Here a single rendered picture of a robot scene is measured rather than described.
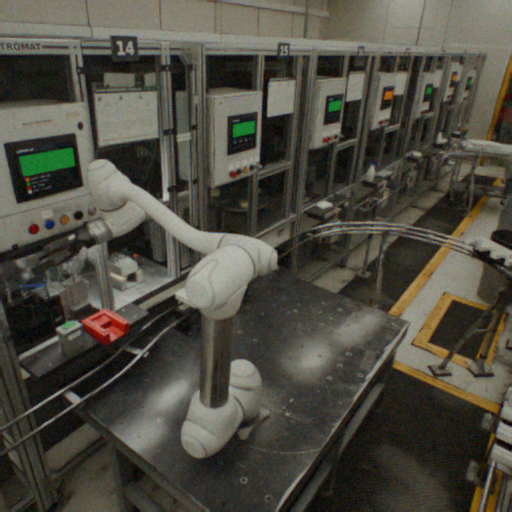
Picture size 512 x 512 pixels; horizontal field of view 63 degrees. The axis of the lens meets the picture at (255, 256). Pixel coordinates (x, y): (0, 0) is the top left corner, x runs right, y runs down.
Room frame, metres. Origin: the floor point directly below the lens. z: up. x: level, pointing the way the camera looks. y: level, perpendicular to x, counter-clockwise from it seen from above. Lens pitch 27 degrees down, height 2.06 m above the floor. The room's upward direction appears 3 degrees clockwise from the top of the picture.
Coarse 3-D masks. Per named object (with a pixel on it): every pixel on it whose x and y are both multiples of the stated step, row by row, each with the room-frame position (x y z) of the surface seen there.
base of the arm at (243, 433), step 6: (264, 408) 1.26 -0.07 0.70; (258, 414) 1.20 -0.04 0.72; (264, 414) 1.22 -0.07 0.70; (252, 420) 1.16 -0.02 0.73; (258, 420) 1.19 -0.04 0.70; (240, 426) 1.14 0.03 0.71; (246, 426) 1.15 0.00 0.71; (252, 426) 1.16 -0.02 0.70; (240, 432) 1.13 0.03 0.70; (246, 432) 1.13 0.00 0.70; (240, 438) 1.11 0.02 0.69; (246, 438) 1.11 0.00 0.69
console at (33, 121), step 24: (0, 120) 1.34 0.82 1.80; (24, 120) 1.40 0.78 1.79; (48, 120) 1.46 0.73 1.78; (72, 120) 1.54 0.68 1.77; (0, 144) 1.33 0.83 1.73; (24, 144) 1.37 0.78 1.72; (0, 168) 1.31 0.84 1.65; (0, 192) 1.30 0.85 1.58; (48, 192) 1.41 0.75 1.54; (72, 192) 1.50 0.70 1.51; (0, 216) 1.28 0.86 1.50; (24, 216) 1.34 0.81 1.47; (48, 216) 1.41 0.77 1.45; (72, 216) 1.49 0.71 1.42; (96, 216) 1.57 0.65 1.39; (0, 240) 1.27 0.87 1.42; (24, 240) 1.33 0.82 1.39
